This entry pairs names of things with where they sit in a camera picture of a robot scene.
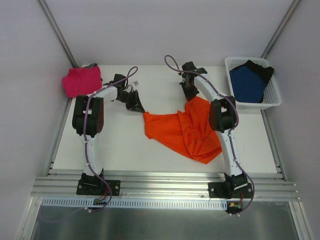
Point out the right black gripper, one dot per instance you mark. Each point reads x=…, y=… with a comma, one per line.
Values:
x=189, y=90

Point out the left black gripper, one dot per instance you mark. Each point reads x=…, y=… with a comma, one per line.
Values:
x=131, y=100

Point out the orange t shirt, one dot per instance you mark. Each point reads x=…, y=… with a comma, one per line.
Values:
x=186, y=132

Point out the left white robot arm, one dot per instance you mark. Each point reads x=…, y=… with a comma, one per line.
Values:
x=88, y=122

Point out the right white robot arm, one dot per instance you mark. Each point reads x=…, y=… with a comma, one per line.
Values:
x=223, y=118

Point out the grey folded t shirt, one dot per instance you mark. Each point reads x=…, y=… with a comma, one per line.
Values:
x=92, y=65

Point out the blue t shirt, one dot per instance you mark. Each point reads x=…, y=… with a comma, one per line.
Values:
x=247, y=86

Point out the pink folded t shirt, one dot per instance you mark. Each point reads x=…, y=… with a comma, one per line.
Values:
x=81, y=81

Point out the black t shirt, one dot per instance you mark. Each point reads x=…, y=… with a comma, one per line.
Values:
x=265, y=73

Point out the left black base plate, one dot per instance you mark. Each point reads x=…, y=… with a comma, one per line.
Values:
x=99, y=189

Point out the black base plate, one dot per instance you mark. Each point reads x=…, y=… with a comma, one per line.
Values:
x=221, y=190
x=99, y=189

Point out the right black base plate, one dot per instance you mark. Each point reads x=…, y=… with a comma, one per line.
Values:
x=221, y=190

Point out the white slotted cable duct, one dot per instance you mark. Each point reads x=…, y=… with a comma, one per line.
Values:
x=135, y=203

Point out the aluminium mounting rail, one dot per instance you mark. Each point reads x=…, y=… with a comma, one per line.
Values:
x=166, y=185

